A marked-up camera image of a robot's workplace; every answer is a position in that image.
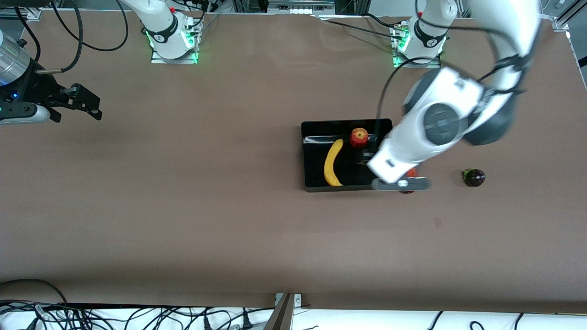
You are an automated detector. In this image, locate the silver table bracket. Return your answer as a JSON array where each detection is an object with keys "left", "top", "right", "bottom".
[{"left": 274, "top": 293, "right": 302, "bottom": 308}]

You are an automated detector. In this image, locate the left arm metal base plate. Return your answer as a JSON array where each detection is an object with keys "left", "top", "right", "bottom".
[{"left": 392, "top": 23, "right": 442, "bottom": 69}]

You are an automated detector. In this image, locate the black arched cable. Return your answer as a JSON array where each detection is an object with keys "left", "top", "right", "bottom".
[{"left": 0, "top": 278, "right": 69, "bottom": 305}]

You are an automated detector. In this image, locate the red yellow mango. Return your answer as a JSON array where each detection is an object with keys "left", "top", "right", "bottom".
[{"left": 398, "top": 167, "right": 420, "bottom": 195}]

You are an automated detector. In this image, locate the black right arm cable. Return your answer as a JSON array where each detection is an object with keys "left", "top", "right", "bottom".
[{"left": 16, "top": 0, "right": 129, "bottom": 74}]

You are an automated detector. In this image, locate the yellow banana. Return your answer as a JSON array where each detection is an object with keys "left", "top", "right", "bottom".
[{"left": 324, "top": 139, "right": 344, "bottom": 187}]

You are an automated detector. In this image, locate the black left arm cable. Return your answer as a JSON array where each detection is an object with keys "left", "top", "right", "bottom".
[{"left": 377, "top": 57, "right": 441, "bottom": 121}]

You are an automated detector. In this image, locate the black plastic box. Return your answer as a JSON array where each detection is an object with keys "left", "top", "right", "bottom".
[{"left": 301, "top": 118, "right": 394, "bottom": 193}]

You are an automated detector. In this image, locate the dark purple eggplant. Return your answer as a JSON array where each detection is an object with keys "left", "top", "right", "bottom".
[{"left": 462, "top": 168, "right": 487, "bottom": 188}]

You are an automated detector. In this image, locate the thin black table cable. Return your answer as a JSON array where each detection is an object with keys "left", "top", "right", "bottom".
[{"left": 316, "top": 16, "right": 399, "bottom": 38}]

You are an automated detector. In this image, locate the red yellow apple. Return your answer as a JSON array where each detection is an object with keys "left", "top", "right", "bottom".
[{"left": 349, "top": 128, "right": 369, "bottom": 149}]

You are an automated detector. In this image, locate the tangled black cable bundle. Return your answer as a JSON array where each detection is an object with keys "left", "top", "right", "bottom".
[{"left": 0, "top": 299, "right": 276, "bottom": 330}]

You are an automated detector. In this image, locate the grey metal beam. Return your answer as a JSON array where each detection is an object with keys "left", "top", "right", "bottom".
[{"left": 264, "top": 293, "right": 295, "bottom": 330}]

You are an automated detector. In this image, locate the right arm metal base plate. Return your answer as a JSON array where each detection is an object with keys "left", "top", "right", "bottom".
[{"left": 150, "top": 21, "right": 199, "bottom": 65}]

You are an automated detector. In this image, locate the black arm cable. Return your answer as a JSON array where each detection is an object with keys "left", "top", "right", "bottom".
[
  {"left": 377, "top": 57, "right": 441, "bottom": 121},
  {"left": 16, "top": 0, "right": 129, "bottom": 74}
]

